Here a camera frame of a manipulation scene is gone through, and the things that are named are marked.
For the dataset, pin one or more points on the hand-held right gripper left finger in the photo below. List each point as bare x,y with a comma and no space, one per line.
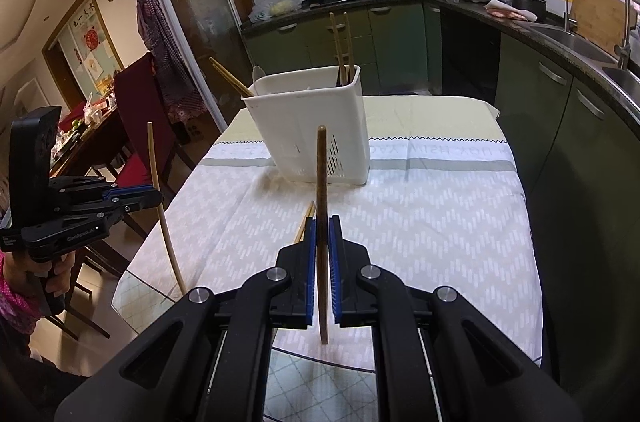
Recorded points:
311,272

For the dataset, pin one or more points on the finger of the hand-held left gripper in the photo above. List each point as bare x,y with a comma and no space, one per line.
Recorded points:
135,192
140,205

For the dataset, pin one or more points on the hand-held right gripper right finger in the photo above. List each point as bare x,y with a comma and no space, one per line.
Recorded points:
335,272

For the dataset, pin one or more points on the dark wooden chopstick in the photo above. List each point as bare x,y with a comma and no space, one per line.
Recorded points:
322,172
306,222

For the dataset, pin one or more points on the white plastic utensil basket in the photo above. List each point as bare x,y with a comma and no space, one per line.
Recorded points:
300,127

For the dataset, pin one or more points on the clear plastic spoon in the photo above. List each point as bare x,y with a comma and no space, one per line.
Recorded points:
257,75

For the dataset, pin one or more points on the person's left forearm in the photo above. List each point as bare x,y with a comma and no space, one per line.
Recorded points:
17,302

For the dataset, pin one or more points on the person's left hand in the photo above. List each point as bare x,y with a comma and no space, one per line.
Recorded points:
64,274

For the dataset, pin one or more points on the wooden dining table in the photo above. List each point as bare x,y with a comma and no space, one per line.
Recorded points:
85,147

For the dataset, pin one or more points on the pile of bags and groceries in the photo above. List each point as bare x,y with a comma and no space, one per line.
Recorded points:
90,112

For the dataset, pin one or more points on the red cushioned wooden chair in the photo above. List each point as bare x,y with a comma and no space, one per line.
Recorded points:
137,102

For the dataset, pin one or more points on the wooden framed glass door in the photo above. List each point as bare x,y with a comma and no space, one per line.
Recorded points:
87,47

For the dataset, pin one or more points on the plaid apron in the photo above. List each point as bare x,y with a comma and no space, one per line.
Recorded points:
160,37

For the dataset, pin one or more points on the printed sliding glass door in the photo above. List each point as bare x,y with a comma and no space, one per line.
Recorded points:
200,2

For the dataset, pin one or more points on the person's dark clothing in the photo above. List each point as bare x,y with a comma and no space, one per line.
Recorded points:
35,377

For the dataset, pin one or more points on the clear plastic bag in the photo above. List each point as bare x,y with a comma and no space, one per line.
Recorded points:
277,7

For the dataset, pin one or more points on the green sink base cabinets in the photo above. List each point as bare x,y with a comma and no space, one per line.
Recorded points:
575,142

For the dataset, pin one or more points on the pink dish cloth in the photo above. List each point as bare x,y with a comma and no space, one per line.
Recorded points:
502,10

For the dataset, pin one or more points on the black cooking pot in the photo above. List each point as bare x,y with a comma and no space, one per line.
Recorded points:
529,5

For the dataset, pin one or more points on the steel double sink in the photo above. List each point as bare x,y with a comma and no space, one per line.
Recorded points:
575,45

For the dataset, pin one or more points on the small steel faucet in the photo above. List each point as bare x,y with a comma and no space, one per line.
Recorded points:
565,2

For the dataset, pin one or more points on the wooden cutting board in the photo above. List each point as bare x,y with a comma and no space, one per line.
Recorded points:
597,17

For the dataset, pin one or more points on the tall steel faucet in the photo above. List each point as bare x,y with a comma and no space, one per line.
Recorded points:
625,27

